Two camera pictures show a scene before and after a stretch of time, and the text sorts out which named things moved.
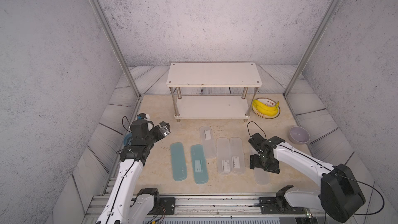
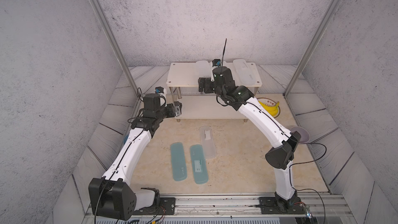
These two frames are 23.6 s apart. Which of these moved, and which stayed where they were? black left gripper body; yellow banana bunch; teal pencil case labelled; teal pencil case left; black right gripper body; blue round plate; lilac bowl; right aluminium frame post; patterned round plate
Moved: black right gripper body; black left gripper body
Stayed: right aluminium frame post; patterned round plate; lilac bowl; teal pencil case labelled; yellow banana bunch; teal pencil case left; blue round plate
